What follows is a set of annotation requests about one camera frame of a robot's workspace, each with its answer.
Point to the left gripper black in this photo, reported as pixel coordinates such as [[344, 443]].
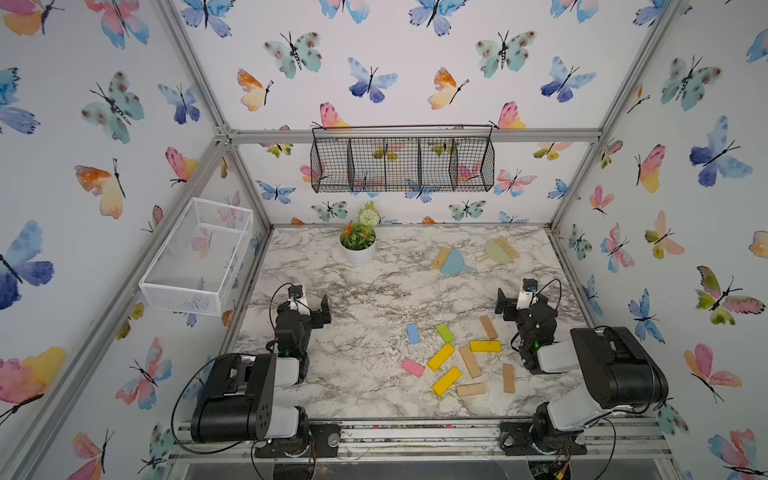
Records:
[[315, 316]]

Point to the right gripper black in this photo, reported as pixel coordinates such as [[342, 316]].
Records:
[[511, 310]]

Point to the green block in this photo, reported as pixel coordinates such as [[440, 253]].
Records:
[[445, 334]]

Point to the yellow block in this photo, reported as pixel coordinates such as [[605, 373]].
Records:
[[489, 346], [446, 381], [437, 360]]

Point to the blue block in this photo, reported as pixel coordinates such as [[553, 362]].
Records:
[[413, 334]]

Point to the pink block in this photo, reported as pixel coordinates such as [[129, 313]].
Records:
[[413, 368]]

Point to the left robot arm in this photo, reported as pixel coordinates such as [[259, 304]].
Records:
[[237, 402]]

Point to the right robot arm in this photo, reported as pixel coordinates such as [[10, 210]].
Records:
[[619, 376]]

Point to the wooden block top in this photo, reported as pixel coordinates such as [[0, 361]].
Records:
[[488, 327]]

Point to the wooden block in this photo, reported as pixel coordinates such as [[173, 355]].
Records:
[[488, 327], [469, 390], [470, 362], [509, 379]]

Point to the blue hand brush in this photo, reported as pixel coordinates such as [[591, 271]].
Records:
[[448, 261]]

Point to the potted plant white pot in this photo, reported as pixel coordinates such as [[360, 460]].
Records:
[[358, 238]]

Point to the wooden block centre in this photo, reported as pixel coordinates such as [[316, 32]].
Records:
[[470, 362]]

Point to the wooden block right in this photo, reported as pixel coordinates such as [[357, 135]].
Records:
[[509, 379]]

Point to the wooden block bottom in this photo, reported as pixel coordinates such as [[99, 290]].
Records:
[[469, 390]]

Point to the white mesh wall basket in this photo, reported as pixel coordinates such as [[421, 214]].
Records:
[[195, 268]]

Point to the black wire wall basket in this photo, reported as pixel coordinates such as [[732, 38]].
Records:
[[384, 159]]

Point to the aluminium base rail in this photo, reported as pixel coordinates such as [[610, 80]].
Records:
[[370, 440]]

